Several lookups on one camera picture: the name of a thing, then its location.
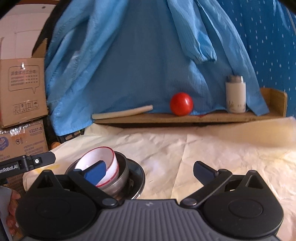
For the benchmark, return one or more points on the lower cardboard box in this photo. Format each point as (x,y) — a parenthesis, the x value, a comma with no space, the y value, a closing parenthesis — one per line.
(27,139)

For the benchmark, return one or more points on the red tomato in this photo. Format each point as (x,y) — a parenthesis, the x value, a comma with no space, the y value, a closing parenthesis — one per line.
(181,104)

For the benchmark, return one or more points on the blue dotted fabric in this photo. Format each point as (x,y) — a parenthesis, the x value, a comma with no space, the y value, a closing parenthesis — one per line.
(267,29)

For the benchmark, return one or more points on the white bowl red rim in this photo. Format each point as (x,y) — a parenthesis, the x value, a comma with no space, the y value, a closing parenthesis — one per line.
(105,154)
(112,174)

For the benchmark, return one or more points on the wooden board shelf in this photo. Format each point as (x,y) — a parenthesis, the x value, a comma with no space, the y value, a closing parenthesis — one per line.
(276,101)

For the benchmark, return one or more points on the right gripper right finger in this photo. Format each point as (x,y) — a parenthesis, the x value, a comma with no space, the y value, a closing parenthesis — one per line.
(212,180)

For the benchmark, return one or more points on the steel plate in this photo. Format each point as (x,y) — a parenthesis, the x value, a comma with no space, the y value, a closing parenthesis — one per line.
(135,182)

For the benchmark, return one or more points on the upper cardboard box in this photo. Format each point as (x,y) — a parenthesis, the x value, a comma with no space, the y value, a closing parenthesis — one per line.
(23,96)

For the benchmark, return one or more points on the white rolling stick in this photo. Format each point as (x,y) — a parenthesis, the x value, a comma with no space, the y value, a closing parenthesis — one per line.
(123,113)

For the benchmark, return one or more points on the cardboard box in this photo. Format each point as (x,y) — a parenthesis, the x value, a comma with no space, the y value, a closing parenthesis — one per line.
(23,96)
(27,139)

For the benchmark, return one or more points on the white thermos bottle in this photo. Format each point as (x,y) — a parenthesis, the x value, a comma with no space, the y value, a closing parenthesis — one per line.
(235,94)

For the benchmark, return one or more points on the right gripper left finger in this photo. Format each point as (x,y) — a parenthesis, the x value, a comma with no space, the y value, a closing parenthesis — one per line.
(86,181)

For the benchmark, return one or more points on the black plastic crate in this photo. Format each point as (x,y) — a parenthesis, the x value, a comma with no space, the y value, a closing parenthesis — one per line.
(70,136)

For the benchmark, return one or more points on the person left hand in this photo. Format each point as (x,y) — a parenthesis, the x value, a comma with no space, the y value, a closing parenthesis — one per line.
(11,219)

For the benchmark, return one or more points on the blue cloth garment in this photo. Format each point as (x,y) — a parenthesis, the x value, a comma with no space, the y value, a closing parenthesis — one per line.
(107,56)

